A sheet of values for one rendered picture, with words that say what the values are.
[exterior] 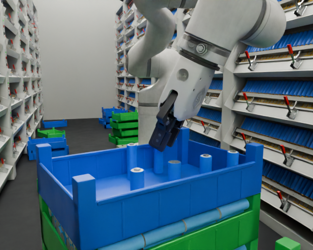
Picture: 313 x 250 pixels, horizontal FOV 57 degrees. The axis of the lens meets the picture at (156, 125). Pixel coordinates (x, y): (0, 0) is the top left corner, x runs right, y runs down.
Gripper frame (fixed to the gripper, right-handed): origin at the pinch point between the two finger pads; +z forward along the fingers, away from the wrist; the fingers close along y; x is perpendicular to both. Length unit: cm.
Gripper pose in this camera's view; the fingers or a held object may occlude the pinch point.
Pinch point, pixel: (164, 136)
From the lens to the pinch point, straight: 54.1
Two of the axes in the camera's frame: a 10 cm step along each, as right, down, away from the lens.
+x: -8.1, -4.8, 3.3
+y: 4.4, -1.4, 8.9
